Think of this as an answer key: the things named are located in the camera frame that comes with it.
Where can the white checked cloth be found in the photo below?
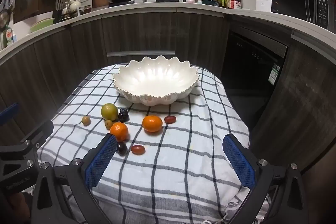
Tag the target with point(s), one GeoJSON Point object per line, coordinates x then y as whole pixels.
{"type": "Point", "coordinates": [170, 174]}

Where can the white scalloped bowl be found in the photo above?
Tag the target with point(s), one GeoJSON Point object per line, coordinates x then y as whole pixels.
{"type": "Point", "coordinates": [155, 79]}

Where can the small glass jar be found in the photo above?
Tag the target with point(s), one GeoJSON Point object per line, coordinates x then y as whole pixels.
{"type": "Point", "coordinates": [87, 10]}

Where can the dark blue dish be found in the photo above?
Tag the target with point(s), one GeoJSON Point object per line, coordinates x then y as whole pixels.
{"type": "Point", "coordinates": [210, 2]}

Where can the white canister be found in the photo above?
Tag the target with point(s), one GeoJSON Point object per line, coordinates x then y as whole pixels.
{"type": "Point", "coordinates": [263, 5]}

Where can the plastic bottle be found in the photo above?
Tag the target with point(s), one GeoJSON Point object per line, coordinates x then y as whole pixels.
{"type": "Point", "coordinates": [9, 37]}

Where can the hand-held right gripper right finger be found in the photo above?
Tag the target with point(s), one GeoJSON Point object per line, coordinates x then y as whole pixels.
{"type": "Point", "coordinates": [239, 161]}

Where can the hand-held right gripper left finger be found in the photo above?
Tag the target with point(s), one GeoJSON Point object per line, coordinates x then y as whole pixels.
{"type": "Point", "coordinates": [101, 161]}

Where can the red grape tomato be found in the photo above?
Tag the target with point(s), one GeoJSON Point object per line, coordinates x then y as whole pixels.
{"type": "Point", "coordinates": [138, 149]}
{"type": "Point", "coordinates": [169, 119]}

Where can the dark purple plum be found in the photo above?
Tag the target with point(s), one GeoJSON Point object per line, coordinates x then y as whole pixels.
{"type": "Point", "coordinates": [122, 148]}
{"type": "Point", "coordinates": [123, 116]}

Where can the dark wood kitchen cabinets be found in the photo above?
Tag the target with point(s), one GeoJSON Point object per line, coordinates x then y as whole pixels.
{"type": "Point", "coordinates": [157, 29]}

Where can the orange mandarin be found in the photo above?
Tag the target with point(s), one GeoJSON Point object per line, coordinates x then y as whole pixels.
{"type": "Point", "coordinates": [119, 130]}
{"type": "Point", "coordinates": [152, 123]}

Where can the white kitchen countertop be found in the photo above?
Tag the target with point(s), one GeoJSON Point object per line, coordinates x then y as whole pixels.
{"type": "Point", "coordinates": [157, 5]}

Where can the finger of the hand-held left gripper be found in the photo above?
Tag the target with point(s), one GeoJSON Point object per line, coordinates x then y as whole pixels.
{"type": "Point", "coordinates": [39, 132]}
{"type": "Point", "coordinates": [9, 112]}

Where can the green apple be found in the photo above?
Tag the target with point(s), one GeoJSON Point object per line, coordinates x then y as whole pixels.
{"type": "Point", "coordinates": [109, 111]}

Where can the white teapot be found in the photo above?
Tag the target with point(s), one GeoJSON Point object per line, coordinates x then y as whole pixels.
{"type": "Point", "coordinates": [74, 5]}

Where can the black built-in dishwasher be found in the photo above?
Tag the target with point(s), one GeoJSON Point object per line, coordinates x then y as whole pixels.
{"type": "Point", "coordinates": [249, 69]}

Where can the black dish rack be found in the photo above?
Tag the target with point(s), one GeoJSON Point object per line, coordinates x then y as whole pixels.
{"type": "Point", "coordinates": [57, 15]}

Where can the tan longan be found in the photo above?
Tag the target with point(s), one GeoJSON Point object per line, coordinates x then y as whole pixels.
{"type": "Point", "coordinates": [108, 124]}
{"type": "Point", "coordinates": [86, 120]}

